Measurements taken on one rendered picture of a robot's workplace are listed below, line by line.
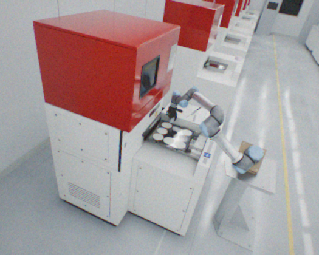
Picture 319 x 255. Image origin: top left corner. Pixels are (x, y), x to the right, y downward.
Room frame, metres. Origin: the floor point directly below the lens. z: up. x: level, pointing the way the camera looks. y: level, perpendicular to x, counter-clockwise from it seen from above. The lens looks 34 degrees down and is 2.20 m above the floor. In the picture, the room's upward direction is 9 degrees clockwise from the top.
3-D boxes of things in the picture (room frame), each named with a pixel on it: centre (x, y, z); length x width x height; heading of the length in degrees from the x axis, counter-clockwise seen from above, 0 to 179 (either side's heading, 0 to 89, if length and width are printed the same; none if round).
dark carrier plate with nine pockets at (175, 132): (1.80, -0.18, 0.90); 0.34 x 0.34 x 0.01; 72
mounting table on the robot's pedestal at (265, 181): (1.60, -0.90, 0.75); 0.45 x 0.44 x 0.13; 70
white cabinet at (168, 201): (1.84, -0.30, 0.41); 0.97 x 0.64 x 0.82; 162
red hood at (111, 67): (1.78, 0.39, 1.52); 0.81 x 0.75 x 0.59; 162
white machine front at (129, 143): (1.68, 0.10, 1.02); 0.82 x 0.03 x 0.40; 162
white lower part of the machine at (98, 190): (1.79, 0.42, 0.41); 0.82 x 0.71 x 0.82; 162
